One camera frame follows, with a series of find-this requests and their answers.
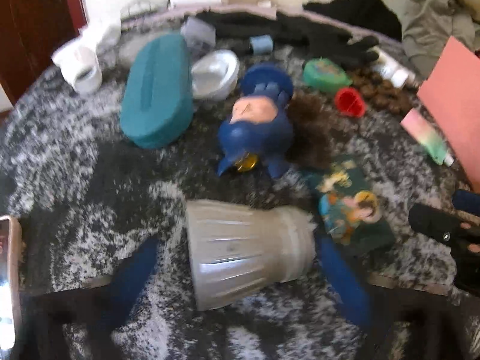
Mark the green round container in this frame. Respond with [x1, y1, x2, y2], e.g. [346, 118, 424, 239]
[302, 58, 353, 96]

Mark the grey and white fuzzy blanket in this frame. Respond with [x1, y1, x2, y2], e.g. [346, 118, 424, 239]
[0, 26, 480, 360]

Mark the teal oval tissue box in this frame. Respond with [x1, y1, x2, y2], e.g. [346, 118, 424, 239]
[120, 33, 195, 150]

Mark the grey-green jacket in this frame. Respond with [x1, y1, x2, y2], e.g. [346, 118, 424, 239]
[401, 0, 480, 79]

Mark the black cloth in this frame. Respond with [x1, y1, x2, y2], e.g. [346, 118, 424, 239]
[302, 0, 403, 42]

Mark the white bottle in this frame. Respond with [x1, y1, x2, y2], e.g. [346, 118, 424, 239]
[369, 47, 415, 89]

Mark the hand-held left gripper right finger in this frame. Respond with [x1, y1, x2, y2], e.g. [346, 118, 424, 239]
[317, 234, 466, 360]

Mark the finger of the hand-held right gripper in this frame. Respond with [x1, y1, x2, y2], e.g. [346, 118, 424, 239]
[452, 189, 480, 215]
[408, 203, 471, 250]

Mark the grey translucent ribbed cup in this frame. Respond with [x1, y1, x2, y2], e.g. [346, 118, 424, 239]
[185, 199, 317, 312]

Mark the cartoon print card packet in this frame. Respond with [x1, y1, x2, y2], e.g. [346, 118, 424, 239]
[307, 155, 396, 250]

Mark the brown bead string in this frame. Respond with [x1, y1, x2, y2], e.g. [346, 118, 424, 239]
[345, 65, 413, 115]

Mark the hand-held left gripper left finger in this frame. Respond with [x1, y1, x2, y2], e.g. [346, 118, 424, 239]
[20, 234, 162, 360]

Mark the white bowl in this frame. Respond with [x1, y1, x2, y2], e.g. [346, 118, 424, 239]
[190, 49, 241, 101]

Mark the lilac quilted sheet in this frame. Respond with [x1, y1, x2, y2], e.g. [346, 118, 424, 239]
[124, 4, 402, 42]

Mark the blue toy figure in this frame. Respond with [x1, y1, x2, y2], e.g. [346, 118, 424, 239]
[217, 64, 295, 179]

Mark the pink and green tube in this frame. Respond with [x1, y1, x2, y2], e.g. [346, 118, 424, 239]
[400, 108, 455, 167]

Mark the pink paper sheet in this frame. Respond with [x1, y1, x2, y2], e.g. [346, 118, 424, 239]
[416, 35, 480, 192]

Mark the black knit glove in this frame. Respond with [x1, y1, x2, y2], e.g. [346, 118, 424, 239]
[195, 9, 280, 40]
[277, 11, 381, 70]

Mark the red-brown wooden door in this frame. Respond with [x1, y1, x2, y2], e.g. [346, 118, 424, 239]
[0, 0, 89, 107]

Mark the brown fur pompom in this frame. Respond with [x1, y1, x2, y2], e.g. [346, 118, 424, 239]
[287, 92, 344, 169]

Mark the red small cup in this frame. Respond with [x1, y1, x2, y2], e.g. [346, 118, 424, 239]
[334, 87, 366, 118]

